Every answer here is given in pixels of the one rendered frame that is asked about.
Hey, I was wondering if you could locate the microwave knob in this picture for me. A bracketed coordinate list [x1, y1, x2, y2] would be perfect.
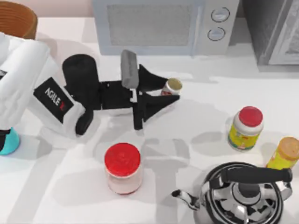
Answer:
[207, 26, 227, 42]
[211, 7, 231, 22]

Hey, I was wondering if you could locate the orange-lidded yellow bottle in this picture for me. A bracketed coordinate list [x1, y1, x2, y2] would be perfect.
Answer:
[266, 136, 299, 170]

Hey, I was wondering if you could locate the brown ribbed plant pot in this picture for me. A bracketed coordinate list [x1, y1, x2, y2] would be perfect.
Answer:
[0, 0, 38, 40]

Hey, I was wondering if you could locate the shiny steel kettle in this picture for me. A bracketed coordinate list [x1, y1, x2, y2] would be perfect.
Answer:
[171, 162, 294, 224]

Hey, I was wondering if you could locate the red-lidded pink jar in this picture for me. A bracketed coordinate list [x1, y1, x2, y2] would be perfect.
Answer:
[104, 142, 144, 196]

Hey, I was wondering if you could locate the pale grey rounded box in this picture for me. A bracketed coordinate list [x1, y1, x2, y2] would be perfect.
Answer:
[120, 49, 139, 90]

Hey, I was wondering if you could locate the pale microwave oven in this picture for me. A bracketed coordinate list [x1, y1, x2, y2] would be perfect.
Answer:
[92, 0, 241, 57]

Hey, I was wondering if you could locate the teal cup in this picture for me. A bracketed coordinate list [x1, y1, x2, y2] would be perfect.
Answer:
[0, 127, 21, 156]

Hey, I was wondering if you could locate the red and white can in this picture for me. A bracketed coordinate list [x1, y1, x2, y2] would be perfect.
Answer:
[161, 77, 183, 97]

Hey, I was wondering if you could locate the red-lidded yellow label bottle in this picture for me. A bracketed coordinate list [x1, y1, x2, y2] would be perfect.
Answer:
[227, 105, 265, 152]

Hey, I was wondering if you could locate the grey cabinet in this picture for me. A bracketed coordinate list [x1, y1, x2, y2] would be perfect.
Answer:
[242, 0, 299, 66]

